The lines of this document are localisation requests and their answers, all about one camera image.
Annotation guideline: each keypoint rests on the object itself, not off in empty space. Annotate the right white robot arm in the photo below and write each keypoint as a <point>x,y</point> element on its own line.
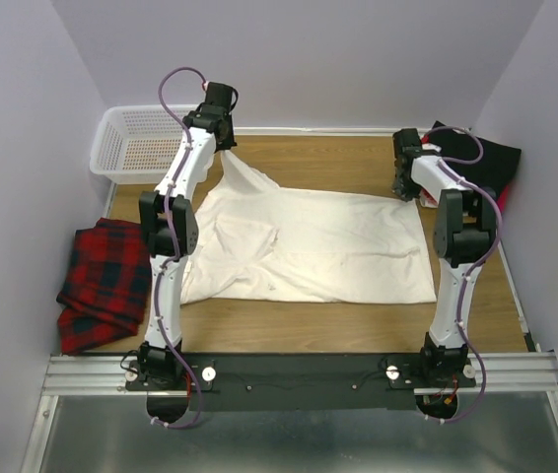
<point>465,234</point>

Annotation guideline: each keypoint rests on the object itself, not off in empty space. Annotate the white t shirt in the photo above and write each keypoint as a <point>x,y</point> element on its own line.
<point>261,241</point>

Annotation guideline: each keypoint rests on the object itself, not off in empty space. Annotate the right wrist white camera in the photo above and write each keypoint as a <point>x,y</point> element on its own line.
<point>433,149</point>

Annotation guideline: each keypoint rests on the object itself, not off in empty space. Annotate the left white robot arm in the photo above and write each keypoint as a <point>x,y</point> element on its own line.
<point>171,231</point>

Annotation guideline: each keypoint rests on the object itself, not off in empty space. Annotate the red plaid folded shirt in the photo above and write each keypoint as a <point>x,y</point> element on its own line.
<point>106,287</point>

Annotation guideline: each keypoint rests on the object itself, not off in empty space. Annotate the white perforated plastic basket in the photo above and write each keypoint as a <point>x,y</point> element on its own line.
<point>135,144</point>

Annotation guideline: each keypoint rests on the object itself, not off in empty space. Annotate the aluminium frame rail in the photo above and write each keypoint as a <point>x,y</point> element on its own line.
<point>102,375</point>

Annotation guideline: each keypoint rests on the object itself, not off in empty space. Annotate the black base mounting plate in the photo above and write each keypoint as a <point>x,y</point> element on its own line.
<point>220,382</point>

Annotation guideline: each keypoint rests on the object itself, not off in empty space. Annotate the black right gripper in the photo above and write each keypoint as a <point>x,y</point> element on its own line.
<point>404,193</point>

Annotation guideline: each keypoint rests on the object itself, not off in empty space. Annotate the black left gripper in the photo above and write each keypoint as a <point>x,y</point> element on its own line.
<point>228,142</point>

